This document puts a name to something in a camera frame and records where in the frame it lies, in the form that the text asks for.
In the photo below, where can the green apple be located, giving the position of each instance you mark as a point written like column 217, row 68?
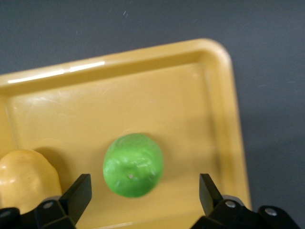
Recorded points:
column 133, row 167

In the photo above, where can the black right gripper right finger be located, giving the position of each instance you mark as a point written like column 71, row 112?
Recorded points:
column 209, row 195

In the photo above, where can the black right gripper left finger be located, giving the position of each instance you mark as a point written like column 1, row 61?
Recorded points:
column 76, row 200

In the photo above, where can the yellow plastic tray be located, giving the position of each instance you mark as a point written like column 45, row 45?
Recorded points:
column 143, row 100

